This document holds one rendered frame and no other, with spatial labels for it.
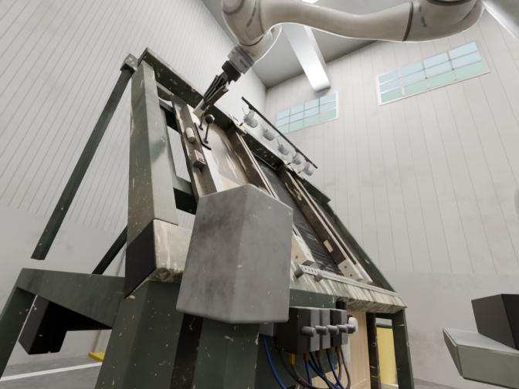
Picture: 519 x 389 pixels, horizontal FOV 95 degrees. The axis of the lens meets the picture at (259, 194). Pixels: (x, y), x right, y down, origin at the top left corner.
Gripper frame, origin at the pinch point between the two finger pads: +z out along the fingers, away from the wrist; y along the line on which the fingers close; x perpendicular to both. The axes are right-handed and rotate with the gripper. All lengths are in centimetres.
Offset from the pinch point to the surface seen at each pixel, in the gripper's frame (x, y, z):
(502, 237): 391, 36, -115
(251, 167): 44.5, -5.4, 10.4
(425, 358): 379, 107, 56
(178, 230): -11, 59, 11
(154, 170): -15.6, 40.5, 10.6
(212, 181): 8.3, 28.3, 12.1
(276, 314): -8, 84, -3
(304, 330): 14, 82, 6
